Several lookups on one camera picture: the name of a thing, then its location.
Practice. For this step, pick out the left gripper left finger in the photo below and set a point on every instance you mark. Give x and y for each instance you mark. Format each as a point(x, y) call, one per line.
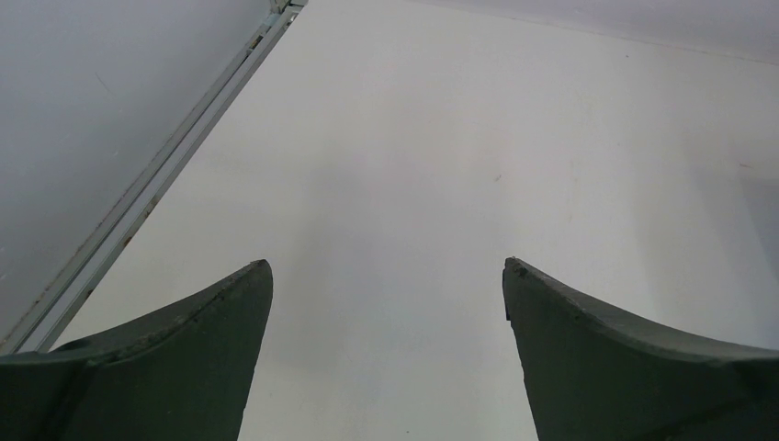
point(182, 372)

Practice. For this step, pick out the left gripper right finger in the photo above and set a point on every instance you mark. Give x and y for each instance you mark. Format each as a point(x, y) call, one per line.
point(593, 371)

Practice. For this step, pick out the aluminium frame left rail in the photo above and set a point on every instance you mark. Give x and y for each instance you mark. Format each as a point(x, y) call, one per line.
point(103, 104)

